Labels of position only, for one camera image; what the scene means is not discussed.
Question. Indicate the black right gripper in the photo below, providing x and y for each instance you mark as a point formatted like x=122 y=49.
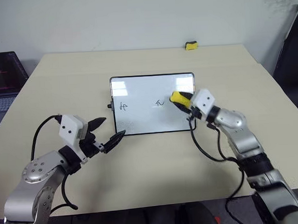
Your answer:
x=194 y=113

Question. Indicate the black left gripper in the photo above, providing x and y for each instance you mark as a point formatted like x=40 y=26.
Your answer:
x=89 y=147

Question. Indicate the yellow and black whiteboard eraser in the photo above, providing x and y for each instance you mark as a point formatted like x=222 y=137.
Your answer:
x=191 y=46
x=178 y=98

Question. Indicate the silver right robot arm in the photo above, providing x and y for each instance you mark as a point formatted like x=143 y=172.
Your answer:
x=243 y=142

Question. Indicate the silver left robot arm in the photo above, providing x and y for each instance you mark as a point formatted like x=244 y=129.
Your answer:
x=31 y=198

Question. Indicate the small black-framed whiteboard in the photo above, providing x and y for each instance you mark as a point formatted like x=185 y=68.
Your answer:
x=144 y=117

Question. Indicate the open grey laptop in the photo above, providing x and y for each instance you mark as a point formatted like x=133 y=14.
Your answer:
x=2 y=74

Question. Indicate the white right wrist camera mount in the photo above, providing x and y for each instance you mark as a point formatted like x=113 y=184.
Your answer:
x=203 y=101

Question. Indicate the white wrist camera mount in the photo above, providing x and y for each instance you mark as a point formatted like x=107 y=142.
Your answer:
x=68 y=128
x=203 y=101

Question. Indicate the black knob on whiteboard frame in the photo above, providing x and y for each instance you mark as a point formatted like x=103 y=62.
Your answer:
x=111 y=105

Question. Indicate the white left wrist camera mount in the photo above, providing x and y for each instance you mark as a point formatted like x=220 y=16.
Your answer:
x=68 y=128

